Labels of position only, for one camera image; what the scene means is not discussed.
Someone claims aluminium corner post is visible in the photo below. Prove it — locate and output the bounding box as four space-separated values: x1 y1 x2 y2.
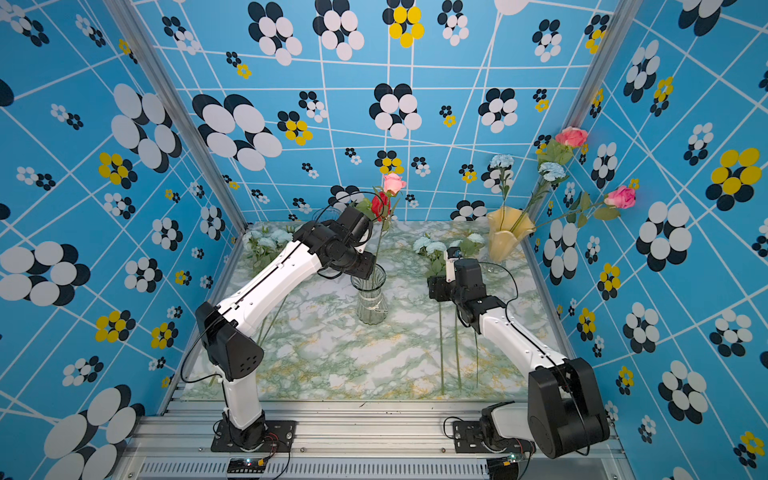
563 0 643 127
105 1 248 236

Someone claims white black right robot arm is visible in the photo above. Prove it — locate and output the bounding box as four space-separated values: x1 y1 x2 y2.
427 259 611 459

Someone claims yellow ceramic vase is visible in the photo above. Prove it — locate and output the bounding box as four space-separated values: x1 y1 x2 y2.
487 206 536 263

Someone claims right aluminium corner post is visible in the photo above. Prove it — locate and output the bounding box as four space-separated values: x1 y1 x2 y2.
563 0 643 127

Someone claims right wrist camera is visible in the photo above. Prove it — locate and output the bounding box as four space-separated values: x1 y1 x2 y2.
444 246 462 283

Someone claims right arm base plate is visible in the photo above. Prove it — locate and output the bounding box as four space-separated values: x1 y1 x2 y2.
448 419 536 455

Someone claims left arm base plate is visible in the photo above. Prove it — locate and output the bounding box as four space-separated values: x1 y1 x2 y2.
210 420 298 454

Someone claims red rose stem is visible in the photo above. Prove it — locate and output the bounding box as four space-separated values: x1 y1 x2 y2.
355 192 391 222

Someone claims pink rose stem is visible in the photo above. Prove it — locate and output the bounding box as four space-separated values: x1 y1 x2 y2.
374 173 407 255

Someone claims clear glass vase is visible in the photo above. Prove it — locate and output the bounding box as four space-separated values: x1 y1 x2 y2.
350 264 389 325

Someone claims left aluminium corner post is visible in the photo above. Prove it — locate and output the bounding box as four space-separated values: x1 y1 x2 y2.
105 1 248 236

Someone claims mixed flower bouquet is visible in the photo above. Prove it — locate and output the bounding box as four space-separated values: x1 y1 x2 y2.
489 127 637 238

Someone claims left circuit board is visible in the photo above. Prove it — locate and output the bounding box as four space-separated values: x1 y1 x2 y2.
227 458 268 475

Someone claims right circuit board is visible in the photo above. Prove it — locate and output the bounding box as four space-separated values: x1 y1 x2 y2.
486 457 520 480

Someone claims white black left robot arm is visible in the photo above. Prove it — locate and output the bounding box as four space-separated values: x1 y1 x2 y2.
195 207 376 451

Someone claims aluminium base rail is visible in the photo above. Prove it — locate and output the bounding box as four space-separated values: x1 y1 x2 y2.
114 400 634 479

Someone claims circuit board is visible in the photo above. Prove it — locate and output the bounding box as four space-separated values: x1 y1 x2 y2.
227 458 268 475
486 457 520 480

